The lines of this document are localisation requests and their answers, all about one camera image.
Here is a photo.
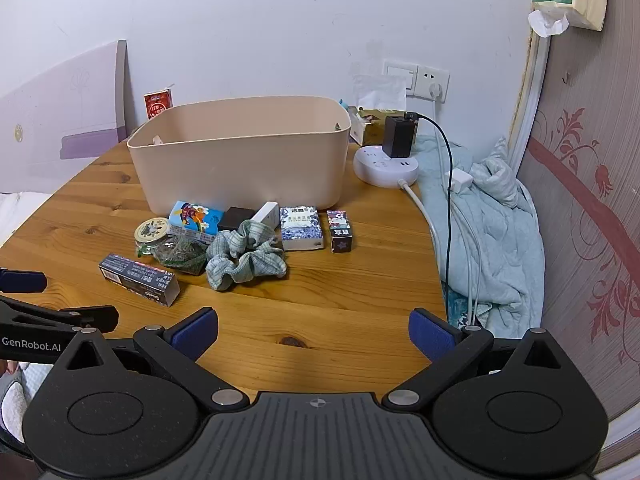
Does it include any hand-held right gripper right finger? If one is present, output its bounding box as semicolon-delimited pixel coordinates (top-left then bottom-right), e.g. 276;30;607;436
382;308;571;411

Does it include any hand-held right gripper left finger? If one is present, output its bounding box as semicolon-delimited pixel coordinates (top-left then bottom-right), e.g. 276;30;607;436
59;308;251;412

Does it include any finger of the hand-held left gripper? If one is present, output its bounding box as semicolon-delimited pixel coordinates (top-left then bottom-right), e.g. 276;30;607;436
0;296;120;334
0;268;47;294

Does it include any dark toothpaste box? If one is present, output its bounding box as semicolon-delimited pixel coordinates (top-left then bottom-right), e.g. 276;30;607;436
98;253;181;307

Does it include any green checked scrunchie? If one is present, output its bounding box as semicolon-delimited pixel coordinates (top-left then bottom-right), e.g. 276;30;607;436
206;220;288;292

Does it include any blue cartoon tissue pack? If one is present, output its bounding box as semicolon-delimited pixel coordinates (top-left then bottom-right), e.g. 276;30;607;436
167;201;223;245

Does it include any small black box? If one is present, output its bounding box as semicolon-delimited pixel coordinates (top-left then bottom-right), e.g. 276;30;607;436
217;206;257;233

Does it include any small dark starry box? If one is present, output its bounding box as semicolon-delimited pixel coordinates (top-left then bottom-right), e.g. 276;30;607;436
326;209;353;253

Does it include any small white box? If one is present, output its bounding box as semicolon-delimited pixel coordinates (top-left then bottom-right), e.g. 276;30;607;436
250;201;281;233

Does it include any blue white patterned tissue pack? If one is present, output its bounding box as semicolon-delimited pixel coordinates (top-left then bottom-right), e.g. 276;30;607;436
279;206;323;252

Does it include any beige plastic storage bin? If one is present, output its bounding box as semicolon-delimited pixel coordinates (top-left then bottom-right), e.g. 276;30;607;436
126;96;352;215

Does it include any grey white cloth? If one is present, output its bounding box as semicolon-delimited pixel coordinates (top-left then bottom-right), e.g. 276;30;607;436
0;360;54;444

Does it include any white bedding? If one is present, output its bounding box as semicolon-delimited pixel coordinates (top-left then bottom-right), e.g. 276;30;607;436
0;191;54;249

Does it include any light blue blanket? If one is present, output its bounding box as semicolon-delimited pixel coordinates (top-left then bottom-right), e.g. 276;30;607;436
410;135;547;340

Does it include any small white charger adapter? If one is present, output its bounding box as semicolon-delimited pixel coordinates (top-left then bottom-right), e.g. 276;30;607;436
445;170;473;195

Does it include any round white power strip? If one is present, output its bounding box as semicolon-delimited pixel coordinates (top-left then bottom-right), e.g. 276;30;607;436
353;145;421;186

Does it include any lavender white board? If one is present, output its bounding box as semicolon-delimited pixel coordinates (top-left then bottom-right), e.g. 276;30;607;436
0;39;130;196

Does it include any black charger block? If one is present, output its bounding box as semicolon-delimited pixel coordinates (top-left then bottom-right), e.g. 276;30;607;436
384;111;420;159

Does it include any floral patterned panel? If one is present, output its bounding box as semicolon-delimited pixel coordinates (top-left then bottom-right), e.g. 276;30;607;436
515;0;640;471

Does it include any red drink carton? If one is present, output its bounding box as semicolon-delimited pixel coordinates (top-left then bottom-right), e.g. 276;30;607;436
144;87;174;122

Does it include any clear plastic bag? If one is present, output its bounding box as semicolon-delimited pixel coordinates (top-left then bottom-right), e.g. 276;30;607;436
352;74;407;113

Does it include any thin white cable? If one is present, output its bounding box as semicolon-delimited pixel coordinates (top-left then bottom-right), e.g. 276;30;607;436
460;191;485;328

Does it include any thick white power cable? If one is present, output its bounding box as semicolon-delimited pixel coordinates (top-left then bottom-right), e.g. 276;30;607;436
397;178;451;321

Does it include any black cable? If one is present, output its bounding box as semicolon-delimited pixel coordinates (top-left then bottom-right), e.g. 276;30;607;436
417;112;454;286

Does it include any white plug cable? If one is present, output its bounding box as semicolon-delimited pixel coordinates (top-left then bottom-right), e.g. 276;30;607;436
432;100;448;173

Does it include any white wall socket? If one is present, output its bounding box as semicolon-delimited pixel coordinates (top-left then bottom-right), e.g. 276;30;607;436
414;65;450;102

